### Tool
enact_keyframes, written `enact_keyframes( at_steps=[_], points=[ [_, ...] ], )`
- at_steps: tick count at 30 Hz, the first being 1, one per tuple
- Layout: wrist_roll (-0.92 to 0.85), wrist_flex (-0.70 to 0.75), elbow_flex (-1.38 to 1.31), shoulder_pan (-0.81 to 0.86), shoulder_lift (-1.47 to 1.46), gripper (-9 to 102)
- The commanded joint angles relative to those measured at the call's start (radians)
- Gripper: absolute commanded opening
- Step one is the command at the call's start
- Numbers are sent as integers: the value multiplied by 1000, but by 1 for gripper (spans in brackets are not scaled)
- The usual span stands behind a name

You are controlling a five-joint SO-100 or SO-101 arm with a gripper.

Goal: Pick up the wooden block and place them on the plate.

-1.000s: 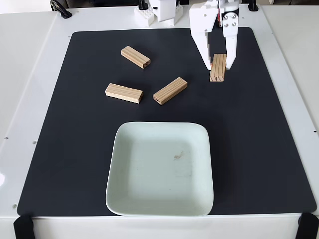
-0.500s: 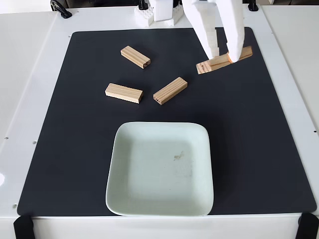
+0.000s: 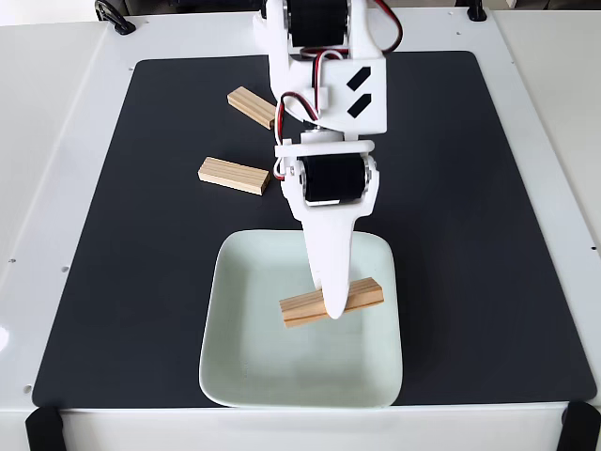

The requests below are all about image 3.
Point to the grooved wooden block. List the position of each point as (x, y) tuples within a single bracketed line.
[(249, 105), (303, 307), (232, 175)]

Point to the pale green square plate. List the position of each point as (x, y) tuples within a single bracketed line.
[(291, 366)]

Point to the black rubber mat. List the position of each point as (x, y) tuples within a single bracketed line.
[(141, 235)]

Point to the black table clamp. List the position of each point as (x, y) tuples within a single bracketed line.
[(115, 19), (476, 11)]

